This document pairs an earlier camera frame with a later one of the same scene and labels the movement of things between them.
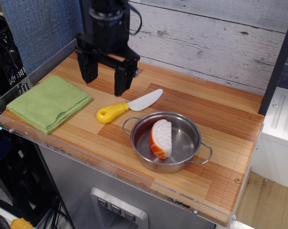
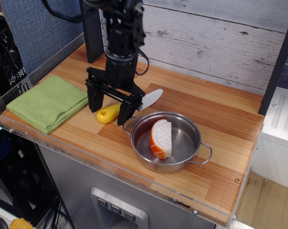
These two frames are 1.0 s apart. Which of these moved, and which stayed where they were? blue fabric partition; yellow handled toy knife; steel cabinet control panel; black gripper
Moved: black gripper
Stayed: yellow handled toy knife; blue fabric partition; steel cabinet control panel
